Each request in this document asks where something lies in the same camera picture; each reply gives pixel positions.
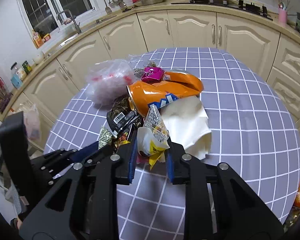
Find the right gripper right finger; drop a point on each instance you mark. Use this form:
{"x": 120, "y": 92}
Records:
{"x": 219, "y": 204}

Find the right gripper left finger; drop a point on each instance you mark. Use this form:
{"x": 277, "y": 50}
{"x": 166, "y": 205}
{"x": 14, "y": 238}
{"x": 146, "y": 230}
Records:
{"x": 82, "y": 204}

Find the black spicy food packet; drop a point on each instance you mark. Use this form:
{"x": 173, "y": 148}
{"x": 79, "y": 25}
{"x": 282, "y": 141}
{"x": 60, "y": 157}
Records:
{"x": 106, "y": 138}

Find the yellow white snack wrapper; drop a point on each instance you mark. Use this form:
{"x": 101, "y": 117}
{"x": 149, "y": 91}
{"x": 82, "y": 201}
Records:
{"x": 152, "y": 137}

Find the black snack packet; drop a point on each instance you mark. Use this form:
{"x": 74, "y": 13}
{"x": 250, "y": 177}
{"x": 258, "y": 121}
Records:
{"x": 121, "y": 117}

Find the white paper napkin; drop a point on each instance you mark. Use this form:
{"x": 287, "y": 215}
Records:
{"x": 187, "y": 123}

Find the crushed orange soda can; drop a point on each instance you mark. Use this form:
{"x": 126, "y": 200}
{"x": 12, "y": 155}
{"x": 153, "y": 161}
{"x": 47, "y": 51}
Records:
{"x": 174, "y": 85}

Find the kitchen faucet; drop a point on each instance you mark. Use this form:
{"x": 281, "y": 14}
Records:
{"x": 69, "y": 19}

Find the cream kitchen base cabinets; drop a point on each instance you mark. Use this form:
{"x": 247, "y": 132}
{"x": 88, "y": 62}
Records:
{"x": 268, "y": 47}

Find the left human hand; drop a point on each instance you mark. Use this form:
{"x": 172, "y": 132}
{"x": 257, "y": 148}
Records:
{"x": 16, "y": 223}

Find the white plastic bag on floor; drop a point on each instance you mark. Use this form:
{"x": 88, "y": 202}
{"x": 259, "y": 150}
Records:
{"x": 31, "y": 120}

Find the purple checkered tablecloth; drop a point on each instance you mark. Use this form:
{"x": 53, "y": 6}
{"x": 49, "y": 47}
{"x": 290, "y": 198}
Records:
{"x": 251, "y": 130}

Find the clear pink plastic bag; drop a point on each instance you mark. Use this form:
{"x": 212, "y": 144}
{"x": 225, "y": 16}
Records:
{"x": 108, "y": 80}

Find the magenta foil wrapper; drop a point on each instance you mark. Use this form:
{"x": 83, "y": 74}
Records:
{"x": 152, "y": 74}

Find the dark window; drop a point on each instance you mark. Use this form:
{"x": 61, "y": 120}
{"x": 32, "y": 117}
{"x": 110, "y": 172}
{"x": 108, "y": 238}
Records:
{"x": 46, "y": 16}

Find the pink utensil cup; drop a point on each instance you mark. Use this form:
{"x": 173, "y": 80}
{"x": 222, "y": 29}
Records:
{"x": 283, "y": 14}

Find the black gas stove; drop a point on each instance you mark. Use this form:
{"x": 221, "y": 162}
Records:
{"x": 251, "y": 7}

